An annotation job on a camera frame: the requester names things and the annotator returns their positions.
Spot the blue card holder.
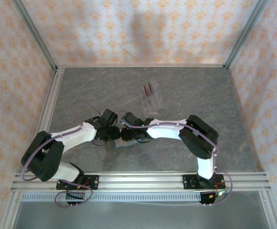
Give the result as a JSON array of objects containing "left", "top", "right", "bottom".
[{"left": 111, "top": 139, "right": 145, "bottom": 150}]

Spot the clear acrylic card stand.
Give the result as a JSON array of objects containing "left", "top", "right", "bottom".
[{"left": 138, "top": 80, "right": 164, "bottom": 117}]

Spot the black controller board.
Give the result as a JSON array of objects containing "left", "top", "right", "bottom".
[
  {"left": 65, "top": 191, "right": 86, "bottom": 207},
  {"left": 199, "top": 190, "right": 232, "bottom": 207}
]

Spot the grey metal sheet panel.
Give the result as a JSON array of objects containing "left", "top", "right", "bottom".
[{"left": 13, "top": 201, "right": 269, "bottom": 229}]

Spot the left thin black camera cable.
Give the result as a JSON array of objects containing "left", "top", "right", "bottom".
[{"left": 92, "top": 138, "right": 110, "bottom": 146}]

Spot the right black wrist camera box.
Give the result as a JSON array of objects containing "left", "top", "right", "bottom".
[{"left": 120, "top": 112, "right": 144, "bottom": 129}]

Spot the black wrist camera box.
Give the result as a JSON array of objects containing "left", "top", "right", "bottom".
[
  {"left": 120, "top": 112, "right": 144, "bottom": 129},
  {"left": 101, "top": 108, "right": 119, "bottom": 126}
]

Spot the left black wrist camera box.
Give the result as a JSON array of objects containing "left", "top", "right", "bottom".
[{"left": 101, "top": 108, "right": 119, "bottom": 126}]

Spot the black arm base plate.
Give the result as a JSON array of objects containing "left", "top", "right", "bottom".
[
  {"left": 56, "top": 174, "right": 99, "bottom": 191},
  {"left": 183, "top": 174, "right": 225, "bottom": 190}
]

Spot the grey slotted cable duct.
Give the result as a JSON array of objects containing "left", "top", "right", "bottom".
[{"left": 20, "top": 192, "right": 202, "bottom": 203}]

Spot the wide aluminium edge rail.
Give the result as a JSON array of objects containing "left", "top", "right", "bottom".
[{"left": 26, "top": 66, "right": 65, "bottom": 173}]

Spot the thin aluminium edge rail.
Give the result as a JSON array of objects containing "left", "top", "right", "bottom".
[{"left": 56, "top": 63, "right": 229, "bottom": 69}]

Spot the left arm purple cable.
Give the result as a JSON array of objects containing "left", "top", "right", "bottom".
[{"left": 21, "top": 101, "right": 105, "bottom": 208}]

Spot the aluminium frame leg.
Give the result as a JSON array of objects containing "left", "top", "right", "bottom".
[
  {"left": 258, "top": 190, "right": 277, "bottom": 229},
  {"left": 0, "top": 190, "right": 22, "bottom": 229}
]

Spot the aluminium frame post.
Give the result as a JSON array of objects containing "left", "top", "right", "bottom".
[
  {"left": 10, "top": 0, "right": 59, "bottom": 70},
  {"left": 223, "top": 0, "right": 270, "bottom": 70}
]

